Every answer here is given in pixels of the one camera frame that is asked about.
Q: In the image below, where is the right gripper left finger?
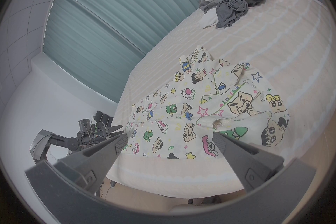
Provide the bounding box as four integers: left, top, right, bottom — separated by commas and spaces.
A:
54, 134, 128, 194

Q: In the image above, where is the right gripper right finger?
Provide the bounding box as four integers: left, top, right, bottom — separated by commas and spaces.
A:
213, 132, 285, 194

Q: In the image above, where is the white printed pyjama top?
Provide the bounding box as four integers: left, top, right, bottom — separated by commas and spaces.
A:
126, 45, 290, 160

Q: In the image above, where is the pile of clothes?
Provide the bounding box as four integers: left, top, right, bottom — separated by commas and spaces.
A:
199, 0, 275, 30

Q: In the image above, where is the bed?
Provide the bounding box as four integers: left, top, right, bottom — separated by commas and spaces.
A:
104, 0, 332, 201

